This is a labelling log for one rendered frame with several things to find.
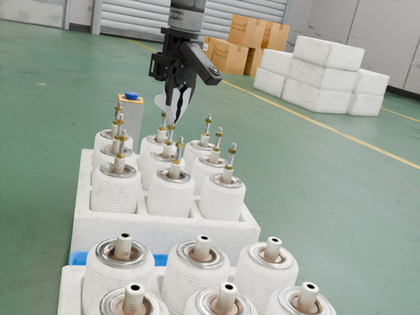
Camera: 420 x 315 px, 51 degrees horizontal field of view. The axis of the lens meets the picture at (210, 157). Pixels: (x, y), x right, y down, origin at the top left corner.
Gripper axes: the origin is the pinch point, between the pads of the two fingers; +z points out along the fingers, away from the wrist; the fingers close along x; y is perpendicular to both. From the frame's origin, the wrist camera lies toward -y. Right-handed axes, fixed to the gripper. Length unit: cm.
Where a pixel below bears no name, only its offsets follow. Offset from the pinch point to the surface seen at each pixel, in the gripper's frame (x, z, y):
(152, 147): -3.2, 10.0, 8.3
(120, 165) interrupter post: 17.1, 7.8, -1.7
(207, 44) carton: -335, 12, 238
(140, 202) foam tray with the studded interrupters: 12.0, 16.5, -4.2
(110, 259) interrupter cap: 39.9, 9.1, -24.7
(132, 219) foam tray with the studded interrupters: 18.7, 16.5, -8.6
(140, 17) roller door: -374, 4, 386
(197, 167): -4.5, 10.7, -5.6
